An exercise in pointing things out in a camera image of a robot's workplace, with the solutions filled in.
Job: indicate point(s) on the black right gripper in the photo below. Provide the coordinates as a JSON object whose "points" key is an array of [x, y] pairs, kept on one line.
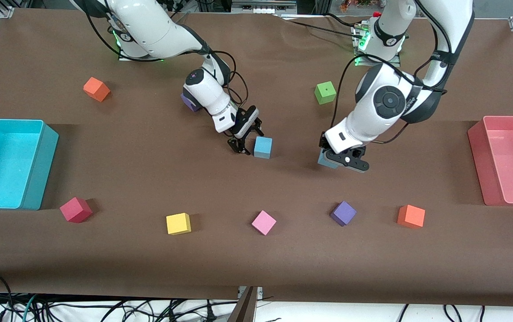
{"points": [[247, 120]]}

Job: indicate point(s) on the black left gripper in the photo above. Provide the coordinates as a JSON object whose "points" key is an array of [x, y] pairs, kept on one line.
{"points": [[323, 142]]}

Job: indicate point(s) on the light blue foam block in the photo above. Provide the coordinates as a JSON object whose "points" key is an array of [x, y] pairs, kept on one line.
{"points": [[263, 147], [325, 161]]}

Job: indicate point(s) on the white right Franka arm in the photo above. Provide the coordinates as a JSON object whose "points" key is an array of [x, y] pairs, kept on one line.
{"points": [[149, 27]]}

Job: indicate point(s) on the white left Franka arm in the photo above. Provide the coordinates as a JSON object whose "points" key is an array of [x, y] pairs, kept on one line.
{"points": [[372, 80]]}

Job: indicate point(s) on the green foam block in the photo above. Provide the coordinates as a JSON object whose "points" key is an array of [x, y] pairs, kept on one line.
{"points": [[325, 91]]}

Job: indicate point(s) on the purple foam block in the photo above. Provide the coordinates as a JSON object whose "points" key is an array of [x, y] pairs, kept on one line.
{"points": [[343, 212], [187, 103]]}

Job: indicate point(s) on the pink foam block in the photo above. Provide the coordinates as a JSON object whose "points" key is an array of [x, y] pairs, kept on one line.
{"points": [[263, 222]]}

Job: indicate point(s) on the brown table cover sheet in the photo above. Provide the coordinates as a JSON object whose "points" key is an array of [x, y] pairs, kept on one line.
{"points": [[149, 179]]}

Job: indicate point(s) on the yellow foam block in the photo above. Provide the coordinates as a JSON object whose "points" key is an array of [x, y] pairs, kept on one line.
{"points": [[178, 223]]}

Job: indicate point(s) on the orange foam block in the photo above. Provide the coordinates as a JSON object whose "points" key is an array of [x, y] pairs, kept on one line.
{"points": [[412, 216], [96, 89]]}

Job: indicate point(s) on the brown wooden beam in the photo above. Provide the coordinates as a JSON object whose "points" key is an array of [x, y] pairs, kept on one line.
{"points": [[245, 308]]}

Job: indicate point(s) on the red foam block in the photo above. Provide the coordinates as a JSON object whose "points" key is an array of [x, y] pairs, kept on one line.
{"points": [[74, 209]]}

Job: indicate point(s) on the cyan plastic bin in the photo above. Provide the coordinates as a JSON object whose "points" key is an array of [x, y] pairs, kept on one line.
{"points": [[2, 165]]}

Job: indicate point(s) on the silver aluminium frame rail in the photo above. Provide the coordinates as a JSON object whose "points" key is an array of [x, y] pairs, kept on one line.
{"points": [[261, 6]]}

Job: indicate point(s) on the small aluminium bracket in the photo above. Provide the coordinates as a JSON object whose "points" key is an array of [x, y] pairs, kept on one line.
{"points": [[260, 291]]}

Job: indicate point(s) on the aluminium corner bracket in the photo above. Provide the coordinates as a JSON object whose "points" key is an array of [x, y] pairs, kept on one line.
{"points": [[5, 12]]}

